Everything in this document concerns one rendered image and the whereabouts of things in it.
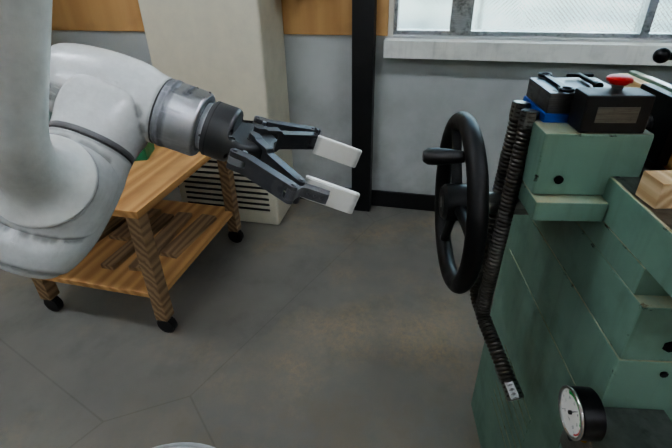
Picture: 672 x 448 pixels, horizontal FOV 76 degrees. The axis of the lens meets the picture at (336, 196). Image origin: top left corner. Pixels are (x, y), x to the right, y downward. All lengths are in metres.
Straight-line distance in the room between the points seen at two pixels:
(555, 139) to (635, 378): 0.33
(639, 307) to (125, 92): 0.66
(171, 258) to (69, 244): 1.21
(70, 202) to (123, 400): 1.12
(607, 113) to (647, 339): 0.28
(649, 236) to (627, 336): 0.13
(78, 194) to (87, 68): 0.17
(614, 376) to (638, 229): 0.20
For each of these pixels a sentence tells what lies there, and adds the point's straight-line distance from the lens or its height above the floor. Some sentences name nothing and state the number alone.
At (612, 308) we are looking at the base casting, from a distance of 0.68.
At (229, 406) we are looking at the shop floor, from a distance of 1.45.
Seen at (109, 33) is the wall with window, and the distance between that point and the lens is 2.57.
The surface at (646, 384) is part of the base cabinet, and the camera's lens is 0.73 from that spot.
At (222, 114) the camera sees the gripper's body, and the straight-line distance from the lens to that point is 0.57.
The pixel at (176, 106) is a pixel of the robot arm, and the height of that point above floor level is 1.00.
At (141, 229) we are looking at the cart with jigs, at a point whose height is 0.45.
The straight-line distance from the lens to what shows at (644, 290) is 0.64.
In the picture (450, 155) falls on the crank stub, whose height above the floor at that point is 0.92.
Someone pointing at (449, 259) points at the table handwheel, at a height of 0.69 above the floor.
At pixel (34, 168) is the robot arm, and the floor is 1.00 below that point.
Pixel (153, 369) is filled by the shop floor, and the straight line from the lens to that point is 1.61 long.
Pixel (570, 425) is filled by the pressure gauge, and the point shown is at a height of 0.64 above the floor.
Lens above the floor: 1.16
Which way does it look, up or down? 29 degrees down
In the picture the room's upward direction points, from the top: 1 degrees counter-clockwise
